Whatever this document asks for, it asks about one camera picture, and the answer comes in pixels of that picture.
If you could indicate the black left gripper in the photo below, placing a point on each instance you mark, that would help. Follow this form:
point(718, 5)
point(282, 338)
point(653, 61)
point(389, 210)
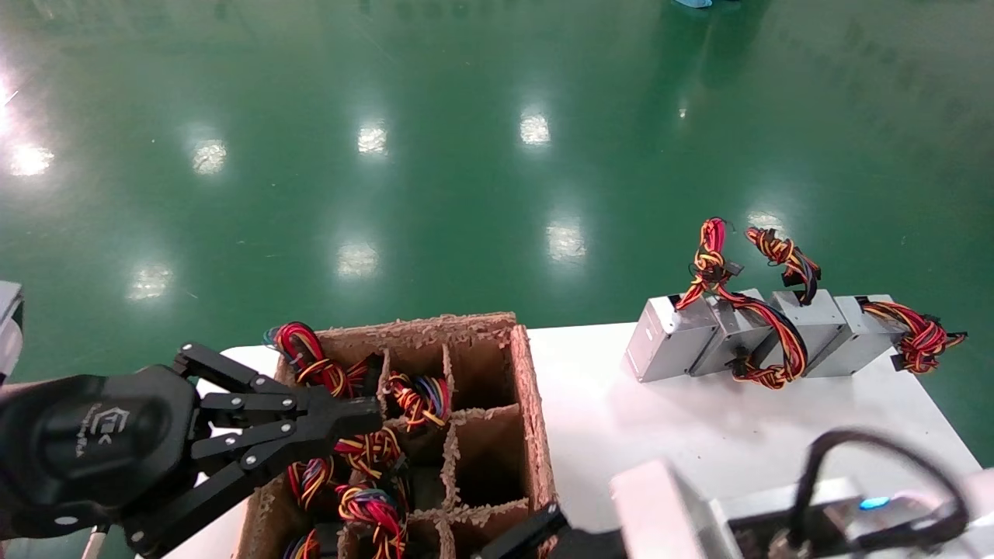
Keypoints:
point(93, 442)

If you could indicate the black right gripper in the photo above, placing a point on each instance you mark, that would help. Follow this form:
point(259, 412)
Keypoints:
point(598, 547)

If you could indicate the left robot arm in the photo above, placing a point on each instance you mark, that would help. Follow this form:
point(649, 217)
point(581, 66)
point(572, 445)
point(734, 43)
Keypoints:
point(8, 326)

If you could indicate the cardboard box with dividers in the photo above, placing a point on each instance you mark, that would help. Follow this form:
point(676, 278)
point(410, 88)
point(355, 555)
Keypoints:
point(536, 435)

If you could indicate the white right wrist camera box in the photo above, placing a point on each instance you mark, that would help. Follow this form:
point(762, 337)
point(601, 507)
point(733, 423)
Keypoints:
point(660, 512)

